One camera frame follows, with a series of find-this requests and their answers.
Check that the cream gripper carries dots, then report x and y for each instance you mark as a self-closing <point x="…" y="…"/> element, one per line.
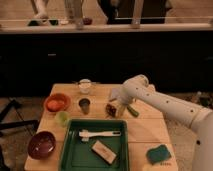
<point x="120" y="108"/>

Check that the dark red grape bunch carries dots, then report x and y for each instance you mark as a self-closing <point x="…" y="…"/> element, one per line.
<point x="111" y="110"/>

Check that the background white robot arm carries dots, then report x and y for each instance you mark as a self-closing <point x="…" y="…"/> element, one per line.
<point x="40" y="8"/>

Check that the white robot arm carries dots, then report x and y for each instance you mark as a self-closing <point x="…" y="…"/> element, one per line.
<point x="196" y="117"/>

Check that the small metal cup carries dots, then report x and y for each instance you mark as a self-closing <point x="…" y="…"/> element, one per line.
<point x="84" y="104"/>

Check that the light green cup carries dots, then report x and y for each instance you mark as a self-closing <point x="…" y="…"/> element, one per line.
<point x="61" y="118"/>

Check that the green cucumber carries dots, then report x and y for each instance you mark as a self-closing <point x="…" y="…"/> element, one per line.
<point x="132" y="111"/>

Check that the grey blue wedge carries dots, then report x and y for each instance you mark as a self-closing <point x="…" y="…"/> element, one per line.
<point x="115" y="94"/>

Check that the wooden block brush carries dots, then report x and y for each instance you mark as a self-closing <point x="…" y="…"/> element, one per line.
<point x="104" y="152"/>

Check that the green sponge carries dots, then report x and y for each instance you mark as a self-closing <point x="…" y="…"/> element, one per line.
<point x="158" y="154"/>

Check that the orange bowl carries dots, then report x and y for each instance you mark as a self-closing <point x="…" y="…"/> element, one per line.
<point x="58" y="96"/>

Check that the orange fruit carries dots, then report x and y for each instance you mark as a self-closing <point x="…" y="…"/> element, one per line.
<point x="55" y="105"/>

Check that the dark maroon bowl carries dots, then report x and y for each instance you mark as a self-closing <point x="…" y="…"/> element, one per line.
<point x="41" y="145"/>

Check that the dark red background object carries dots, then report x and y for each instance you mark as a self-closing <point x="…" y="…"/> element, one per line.
<point x="87" y="21"/>

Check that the black folding stand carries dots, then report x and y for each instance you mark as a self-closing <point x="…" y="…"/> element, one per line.
<point x="18" y="123"/>

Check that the dark green background tray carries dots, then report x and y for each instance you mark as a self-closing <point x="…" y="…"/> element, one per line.
<point x="43" y="23"/>

